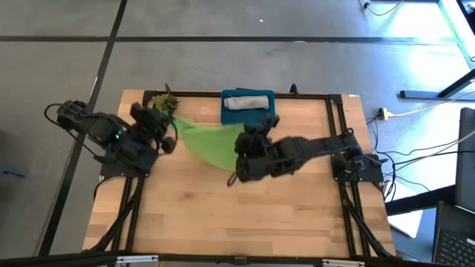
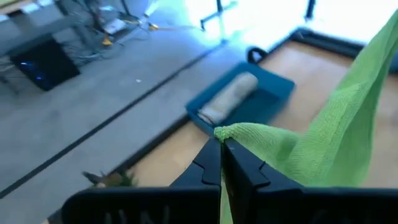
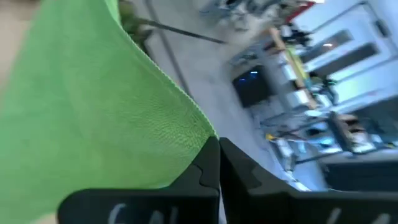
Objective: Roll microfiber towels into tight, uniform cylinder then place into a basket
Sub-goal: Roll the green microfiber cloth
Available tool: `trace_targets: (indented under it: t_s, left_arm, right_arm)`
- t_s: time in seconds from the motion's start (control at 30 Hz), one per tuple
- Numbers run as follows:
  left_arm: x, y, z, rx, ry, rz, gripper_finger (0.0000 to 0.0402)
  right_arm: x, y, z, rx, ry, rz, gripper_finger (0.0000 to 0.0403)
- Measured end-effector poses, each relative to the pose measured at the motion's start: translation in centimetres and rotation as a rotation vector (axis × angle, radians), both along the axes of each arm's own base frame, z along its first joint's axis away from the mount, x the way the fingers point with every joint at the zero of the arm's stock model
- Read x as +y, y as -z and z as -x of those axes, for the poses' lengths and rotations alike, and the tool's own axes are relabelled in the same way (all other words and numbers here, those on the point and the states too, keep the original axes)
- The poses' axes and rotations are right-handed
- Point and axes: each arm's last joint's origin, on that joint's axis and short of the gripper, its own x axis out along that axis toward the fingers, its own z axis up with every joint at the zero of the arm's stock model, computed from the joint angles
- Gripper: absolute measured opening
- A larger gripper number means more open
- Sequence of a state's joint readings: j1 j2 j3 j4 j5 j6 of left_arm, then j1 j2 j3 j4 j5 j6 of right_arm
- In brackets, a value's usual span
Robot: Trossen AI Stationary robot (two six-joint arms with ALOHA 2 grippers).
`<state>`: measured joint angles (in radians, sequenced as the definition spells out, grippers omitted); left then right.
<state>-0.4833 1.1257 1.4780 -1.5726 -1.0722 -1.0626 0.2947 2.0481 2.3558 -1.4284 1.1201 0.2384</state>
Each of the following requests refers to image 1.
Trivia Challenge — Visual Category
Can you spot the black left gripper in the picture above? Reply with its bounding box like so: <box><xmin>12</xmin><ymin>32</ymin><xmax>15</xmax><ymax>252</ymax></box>
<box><xmin>129</xmin><ymin>102</ymin><xmax>177</xmax><ymax>155</ymax></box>

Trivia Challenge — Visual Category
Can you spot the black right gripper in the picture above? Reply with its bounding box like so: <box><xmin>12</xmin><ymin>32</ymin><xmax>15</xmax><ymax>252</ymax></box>
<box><xmin>237</xmin><ymin>114</ymin><xmax>281</xmax><ymax>153</ymax></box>

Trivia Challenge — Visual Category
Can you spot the grey microfiber towel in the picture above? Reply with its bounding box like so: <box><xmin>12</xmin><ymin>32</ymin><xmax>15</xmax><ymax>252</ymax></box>
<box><xmin>223</xmin><ymin>95</ymin><xmax>271</xmax><ymax>111</ymax></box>

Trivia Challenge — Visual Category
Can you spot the green microfiber towel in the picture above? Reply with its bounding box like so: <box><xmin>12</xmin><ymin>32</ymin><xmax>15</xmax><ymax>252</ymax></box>
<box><xmin>172</xmin><ymin>117</ymin><xmax>246</xmax><ymax>172</ymax></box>

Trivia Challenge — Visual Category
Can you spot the blue plastic basket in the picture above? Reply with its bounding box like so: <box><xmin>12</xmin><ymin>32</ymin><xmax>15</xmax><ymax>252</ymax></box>
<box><xmin>220</xmin><ymin>89</ymin><xmax>278</xmax><ymax>130</ymax></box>

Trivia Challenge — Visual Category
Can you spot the small potted green plant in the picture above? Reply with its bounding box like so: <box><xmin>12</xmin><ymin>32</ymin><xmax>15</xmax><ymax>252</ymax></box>
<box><xmin>153</xmin><ymin>93</ymin><xmax>181</xmax><ymax>116</ymax></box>

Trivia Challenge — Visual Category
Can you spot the small black floor object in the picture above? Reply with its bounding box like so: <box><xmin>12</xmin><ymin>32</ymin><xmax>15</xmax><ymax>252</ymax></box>
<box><xmin>1</xmin><ymin>168</ymin><xmax>27</xmax><ymax>179</ymax></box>

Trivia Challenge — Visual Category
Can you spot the black desk leg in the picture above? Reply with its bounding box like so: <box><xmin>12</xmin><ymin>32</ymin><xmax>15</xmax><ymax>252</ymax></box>
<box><xmin>399</xmin><ymin>68</ymin><xmax>475</xmax><ymax>102</ymax></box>

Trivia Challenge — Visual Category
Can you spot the black crossbar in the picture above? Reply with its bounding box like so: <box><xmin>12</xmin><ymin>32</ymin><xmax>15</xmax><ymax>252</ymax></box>
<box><xmin>0</xmin><ymin>251</ymin><xmax>475</xmax><ymax>267</ymax></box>

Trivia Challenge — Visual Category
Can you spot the white paper sheet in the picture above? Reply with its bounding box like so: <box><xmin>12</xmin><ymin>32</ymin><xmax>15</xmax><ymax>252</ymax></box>
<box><xmin>385</xmin><ymin>181</ymin><xmax>425</xmax><ymax>239</ymax></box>

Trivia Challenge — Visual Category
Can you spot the black desk foot bar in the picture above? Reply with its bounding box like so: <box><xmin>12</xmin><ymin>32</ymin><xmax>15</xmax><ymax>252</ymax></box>
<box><xmin>384</xmin><ymin>184</ymin><xmax>456</xmax><ymax>217</ymax></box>

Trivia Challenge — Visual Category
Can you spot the dark grey monitor back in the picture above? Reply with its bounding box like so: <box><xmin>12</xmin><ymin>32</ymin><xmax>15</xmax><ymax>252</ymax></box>
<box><xmin>453</xmin><ymin>107</ymin><xmax>475</xmax><ymax>213</ymax></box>

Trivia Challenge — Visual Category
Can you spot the black laptop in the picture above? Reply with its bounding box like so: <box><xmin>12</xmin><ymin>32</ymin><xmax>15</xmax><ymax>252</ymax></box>
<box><xmin>431</xmin><ymin>201</ymin><xmax>475</xmax><ymax>267</ymax></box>

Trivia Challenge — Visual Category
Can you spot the black aluminium table frame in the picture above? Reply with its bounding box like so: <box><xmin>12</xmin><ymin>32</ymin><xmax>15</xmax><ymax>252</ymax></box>
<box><xmin>83</xmin><ymin>88</ymin><xmax>396</xmax><ymax>260</ymax></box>

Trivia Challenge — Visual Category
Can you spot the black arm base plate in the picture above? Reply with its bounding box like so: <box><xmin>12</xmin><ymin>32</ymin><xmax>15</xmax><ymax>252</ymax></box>
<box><xmin>99</xmin><ymin>159</ymin><xmax>154</xmax><ymax>179</ymax></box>
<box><xmin>332</xmin><ymin>154</ymin><xmax>386</xmax><ymax>184</ymax></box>

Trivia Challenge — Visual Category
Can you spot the cream power cable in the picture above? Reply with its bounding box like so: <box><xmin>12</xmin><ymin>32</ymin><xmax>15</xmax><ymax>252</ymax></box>
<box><xmin>387</xmin><ymin>90</ymin><xmax>475</xmax><ymax>118</ymax></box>

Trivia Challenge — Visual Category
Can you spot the silver bracket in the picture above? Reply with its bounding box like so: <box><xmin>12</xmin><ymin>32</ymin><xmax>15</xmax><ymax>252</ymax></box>
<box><xmin>115</xmin><ymin>254</ymin><xmax>160</xmax><ymax>265</ymax></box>
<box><xmin>321</xmin><ymin>258</ymin><xmax>367</xmax><ymax>267</ymax></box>

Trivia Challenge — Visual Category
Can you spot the black floor cable with plug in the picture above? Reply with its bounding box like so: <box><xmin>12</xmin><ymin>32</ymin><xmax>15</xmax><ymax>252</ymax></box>
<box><xmin>357</xmin><ymin>0</ymin><xmax>405</xmax><ymax>18</ymax></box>

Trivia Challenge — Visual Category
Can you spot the pale grey cable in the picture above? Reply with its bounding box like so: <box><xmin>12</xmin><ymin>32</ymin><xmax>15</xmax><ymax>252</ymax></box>
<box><xmin>432</xmin><ymin>129</ymin><xmax>475</xmax><ymax>156</ymax></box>

